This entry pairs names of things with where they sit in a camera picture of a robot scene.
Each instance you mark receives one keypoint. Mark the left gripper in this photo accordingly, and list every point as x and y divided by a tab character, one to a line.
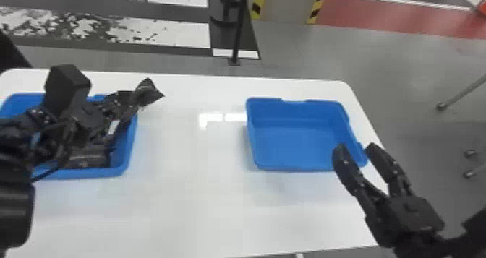
81	124

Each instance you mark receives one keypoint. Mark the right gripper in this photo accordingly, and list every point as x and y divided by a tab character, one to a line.
408	219

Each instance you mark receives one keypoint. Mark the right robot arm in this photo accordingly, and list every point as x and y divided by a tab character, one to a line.
461	246

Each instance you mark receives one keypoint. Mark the blue tray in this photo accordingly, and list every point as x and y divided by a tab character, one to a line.
296	134
123	153

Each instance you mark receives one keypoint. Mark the black part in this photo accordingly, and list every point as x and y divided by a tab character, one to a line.
89	159

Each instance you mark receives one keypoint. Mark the black metal stand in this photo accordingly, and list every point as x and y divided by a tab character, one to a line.
236	24

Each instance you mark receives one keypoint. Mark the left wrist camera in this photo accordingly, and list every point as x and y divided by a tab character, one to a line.
66	87

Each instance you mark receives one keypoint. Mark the striped post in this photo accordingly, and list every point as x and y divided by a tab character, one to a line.
288	3

